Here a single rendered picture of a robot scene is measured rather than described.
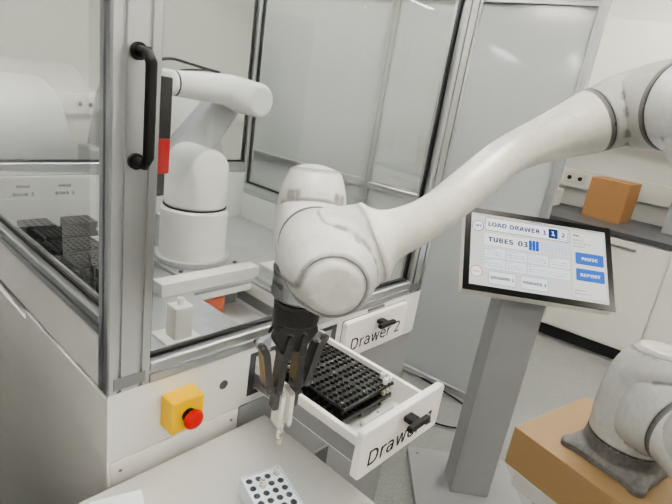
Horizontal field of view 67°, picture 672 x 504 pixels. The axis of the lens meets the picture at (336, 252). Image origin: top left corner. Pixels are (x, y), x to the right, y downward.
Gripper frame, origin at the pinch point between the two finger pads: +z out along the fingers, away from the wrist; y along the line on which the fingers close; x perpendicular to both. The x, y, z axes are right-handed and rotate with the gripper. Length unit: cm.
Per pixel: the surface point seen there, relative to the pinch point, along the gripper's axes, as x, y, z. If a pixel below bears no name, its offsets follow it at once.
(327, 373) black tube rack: -19.6, -22.2, 9.7
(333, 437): -4.0, -15.1, 13.8
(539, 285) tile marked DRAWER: -30, -110, -1
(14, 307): -67, 38, 9
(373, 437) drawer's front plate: 3.5, -18.8, 9.1
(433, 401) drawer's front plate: -2.5, -40.0, 10.0
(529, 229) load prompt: -43, -115, -16
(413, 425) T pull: 4.0, -28.2, 8.5
